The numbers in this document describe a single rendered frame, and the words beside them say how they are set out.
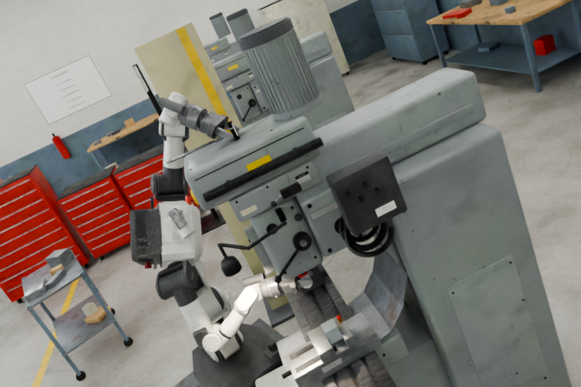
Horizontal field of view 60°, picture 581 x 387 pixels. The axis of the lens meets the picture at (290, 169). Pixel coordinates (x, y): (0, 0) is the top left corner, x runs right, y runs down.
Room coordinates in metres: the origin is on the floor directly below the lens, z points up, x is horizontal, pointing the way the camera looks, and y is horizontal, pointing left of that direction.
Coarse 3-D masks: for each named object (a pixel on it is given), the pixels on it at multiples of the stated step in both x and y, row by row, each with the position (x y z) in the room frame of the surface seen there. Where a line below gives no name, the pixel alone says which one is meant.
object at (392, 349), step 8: (352, 312) 1.89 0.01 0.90; (288, 336) 1.92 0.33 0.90; (296, 336) 1.90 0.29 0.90; (392, 336) 1.64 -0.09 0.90; (400, 336) 1.63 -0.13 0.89; (280, 344) 1.89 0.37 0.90; (288, 344) 1.87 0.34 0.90; (296, 344) 1.85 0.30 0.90; (384, 344) 1.63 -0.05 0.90; (392, 344) 1.63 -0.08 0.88; (400, 344) 1.63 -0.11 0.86; (280, 352) 1.84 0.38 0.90; (288, 352) 1.82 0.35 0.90; (376, 352) 1.62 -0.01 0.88; (384, 352) 1.62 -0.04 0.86; (392, 352) 1.62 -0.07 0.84; (400, 352) 1.63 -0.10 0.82; (408, 352) 1.64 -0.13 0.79; (384, 360) 1.62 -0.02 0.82; (392, 360) 1.62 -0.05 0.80; (288, 368) 1.72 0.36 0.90; (296, 384) 1.62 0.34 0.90; (320, 384) 1.60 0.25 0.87
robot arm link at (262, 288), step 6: (252, 276) 1.85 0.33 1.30; (258, 276) 1.84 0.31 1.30; (264, 276) 1.84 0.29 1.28; (246, 282) 1.85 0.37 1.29; (252, 282) 1.84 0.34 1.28; (258, 282) 1.84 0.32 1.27; (264, 282) 1.81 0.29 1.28; (258, 288) 1.81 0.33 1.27; (264, 288) 1.79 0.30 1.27; (264, 294) 1.78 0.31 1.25; (258, 300) 1.78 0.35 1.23
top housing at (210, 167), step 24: (264, 120) 1.86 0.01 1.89; (288, 120) 1.72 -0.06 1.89; (216, 144) 1.83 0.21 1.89; (240, 144) 1.68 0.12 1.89; (264, 144) 1.65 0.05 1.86; (288, 144) 1.66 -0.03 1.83; (192, 168) 1.66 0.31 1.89; (216, 168) 1.64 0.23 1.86; (240, 168) 1.65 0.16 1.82; (288, 168) 1.66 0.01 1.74; (240, 192) 1.64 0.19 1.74
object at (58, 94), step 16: (80, 64) 10.57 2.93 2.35; (32, 80) 10.49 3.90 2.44; (48, 80) 10.51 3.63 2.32; (64, 80) 10.53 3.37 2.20; (80, 80) 10.56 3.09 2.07; (96, 80) 10.58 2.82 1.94; (32, 96) 10.47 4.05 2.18; (48, 96) 10.50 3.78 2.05; (64, 96) 10.52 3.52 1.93; (80, 96) 10.54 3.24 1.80; (96, 96) 10.57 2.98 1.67; (48, 112) 10.48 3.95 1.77; (64, 112) 10.51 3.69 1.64
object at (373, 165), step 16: (368, 160) 1.47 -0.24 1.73; (384, 160) 1.44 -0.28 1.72; (336, 176) 1.46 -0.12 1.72; (352, 176) 1.43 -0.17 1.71; (368, 176) 1.44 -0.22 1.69; (384, 176) 1.44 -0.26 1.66; (336, 192) 1.43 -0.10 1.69; (352, 192) 1.43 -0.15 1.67; (368, 192) 1.44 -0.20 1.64; (384, 192) 1.44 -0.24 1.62; (400, 192) 1.45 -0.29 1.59; (352, 208) 1.43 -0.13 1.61; (368, 208) 1.43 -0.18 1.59; (384, 208) 1.44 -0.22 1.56; (400, 208) 1.44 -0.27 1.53; (352, 224) 1.43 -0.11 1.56; (368, 224) 1.43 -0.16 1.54
